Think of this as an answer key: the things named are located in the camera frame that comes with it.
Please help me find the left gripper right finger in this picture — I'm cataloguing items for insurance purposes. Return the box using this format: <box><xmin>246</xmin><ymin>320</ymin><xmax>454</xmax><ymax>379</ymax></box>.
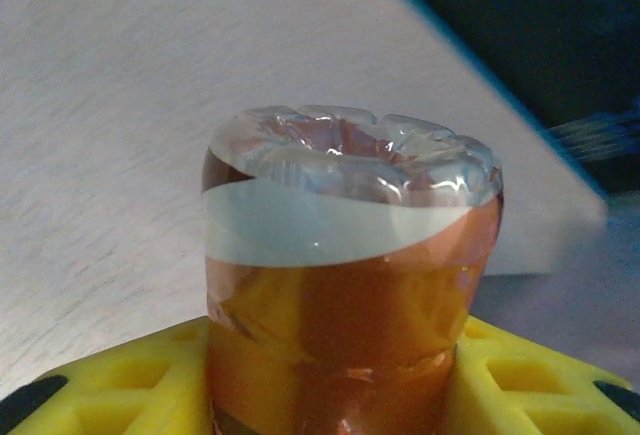
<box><xmin>442</xmin><ymin>314</ymin><xmax>640</xmax><ymax>435</ymax></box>

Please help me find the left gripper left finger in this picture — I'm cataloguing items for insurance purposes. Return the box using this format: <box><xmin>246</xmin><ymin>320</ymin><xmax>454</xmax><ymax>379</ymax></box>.
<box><xmin>0</xmin><ymin>315</ymin><xmax>216</xmax><ymax>435</ymax></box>

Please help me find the brown label plastic bottle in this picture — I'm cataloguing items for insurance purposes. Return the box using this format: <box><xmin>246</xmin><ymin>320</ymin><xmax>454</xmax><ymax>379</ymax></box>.
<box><xmin>199</xmin><ymin>103</ymin><xmax>505</xmax><ymax>435</ymax></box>

